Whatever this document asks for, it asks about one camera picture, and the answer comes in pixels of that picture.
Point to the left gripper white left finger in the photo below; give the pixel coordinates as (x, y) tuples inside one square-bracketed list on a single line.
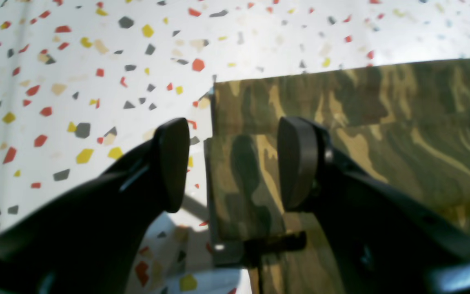
[(85, 240)]

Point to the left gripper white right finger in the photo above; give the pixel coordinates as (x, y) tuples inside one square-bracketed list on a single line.
[(383, 241)]

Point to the camouflage T-shirt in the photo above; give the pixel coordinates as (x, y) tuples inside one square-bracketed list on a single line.
[(405, 125)]

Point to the terrazzo pattern table cloth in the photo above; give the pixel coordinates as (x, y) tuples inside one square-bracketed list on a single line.
[(84, 81)]

